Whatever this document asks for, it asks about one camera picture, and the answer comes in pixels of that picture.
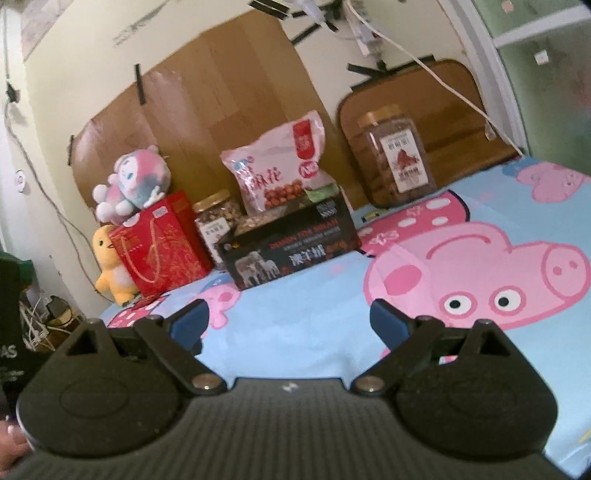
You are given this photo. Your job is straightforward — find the pink grey plush toy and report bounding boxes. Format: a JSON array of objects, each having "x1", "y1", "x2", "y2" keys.
[{"x1": 92, "y1": 145, "x2": 171, "y2": 226}]

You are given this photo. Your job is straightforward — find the gold-lid nut jar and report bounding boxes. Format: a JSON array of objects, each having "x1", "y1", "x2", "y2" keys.
[{"x1": 193, "y1": 189, "x2": 242, "y2": 270}]

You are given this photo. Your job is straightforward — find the person's left hand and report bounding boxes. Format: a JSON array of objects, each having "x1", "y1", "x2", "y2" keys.
[{"x1": 0, "y1": 419, "x2": 31, "y2": 476}]

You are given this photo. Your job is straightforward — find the black cardboard box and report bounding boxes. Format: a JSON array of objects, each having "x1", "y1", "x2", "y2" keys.
[{"x1": 216, "y1": 193, "x2": 361, "y2": 291}]

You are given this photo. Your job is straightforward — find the white window frame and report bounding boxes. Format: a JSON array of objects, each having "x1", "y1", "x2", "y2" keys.
[{"x1": 442, "y1": 1, "x2": 590, "y2": 168}]

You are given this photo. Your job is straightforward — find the yellow duck plush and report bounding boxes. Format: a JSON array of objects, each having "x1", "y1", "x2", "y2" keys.
[{"x1": 92, "y1": 224, "x2": 139, "y2": 307}]

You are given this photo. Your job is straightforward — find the white wall charger cable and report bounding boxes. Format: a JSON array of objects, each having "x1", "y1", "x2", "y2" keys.
[{"x1": 294, "y1": 0, "x2": 525, "y2": 158}]

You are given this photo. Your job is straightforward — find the cartoon pig bedsheet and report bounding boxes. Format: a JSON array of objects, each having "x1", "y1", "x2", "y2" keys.
[{"x1": 102, "y1": 158, "x2": 590, "y2": 476}]

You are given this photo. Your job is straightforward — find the pink snack bag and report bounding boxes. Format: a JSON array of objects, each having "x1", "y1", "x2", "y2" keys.
[{"x1": 221, "y1": 110, "x2": 335, "y2": 215}]

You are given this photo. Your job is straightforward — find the brown cardboard sheet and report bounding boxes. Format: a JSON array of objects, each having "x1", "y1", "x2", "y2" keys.
[{"x1": 72, "y1": 12, "x2": 368, "y2": 208}]

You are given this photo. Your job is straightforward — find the large clear snack jar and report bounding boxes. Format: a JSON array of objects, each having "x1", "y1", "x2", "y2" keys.
[{"x1": 351, "y1": 104, "x2": 437, "y2": 208}]

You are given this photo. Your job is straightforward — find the red gift bag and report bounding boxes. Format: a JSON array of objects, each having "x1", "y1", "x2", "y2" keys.
[{"x1": 109, "y1": 190, "x2": 213, "y2": 298}]

